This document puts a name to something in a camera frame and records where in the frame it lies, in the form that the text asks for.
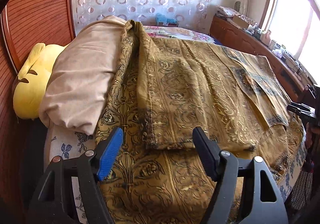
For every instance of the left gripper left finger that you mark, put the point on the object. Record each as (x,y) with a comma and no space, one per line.
(53,200)

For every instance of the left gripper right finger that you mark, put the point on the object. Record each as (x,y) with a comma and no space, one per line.
(261,200)

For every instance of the gold patterned garment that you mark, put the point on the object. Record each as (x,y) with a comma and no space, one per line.
(164,88)

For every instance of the blue floral white bedsheet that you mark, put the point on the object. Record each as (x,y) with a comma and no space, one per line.
(68,144)

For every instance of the pink bottle on sideboard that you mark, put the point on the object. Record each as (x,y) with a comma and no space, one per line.
(266,38)

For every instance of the wood framed window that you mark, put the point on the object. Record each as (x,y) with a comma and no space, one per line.
(294,24)

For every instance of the beige pillow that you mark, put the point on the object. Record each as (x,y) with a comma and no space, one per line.
(82,75)

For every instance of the cardboard box on sideboard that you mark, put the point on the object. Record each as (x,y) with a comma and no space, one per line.
(244,22)

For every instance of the long wooden sideboard cabinet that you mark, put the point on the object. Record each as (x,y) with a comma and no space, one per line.
(232,37)

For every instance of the yellow plush toy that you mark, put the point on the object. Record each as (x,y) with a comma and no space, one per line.
(32,79)

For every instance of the pink floral quilt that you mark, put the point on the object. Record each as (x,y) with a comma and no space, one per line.
(180,33)

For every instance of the blue box on bed end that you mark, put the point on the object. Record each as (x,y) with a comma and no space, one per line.
(162,20)

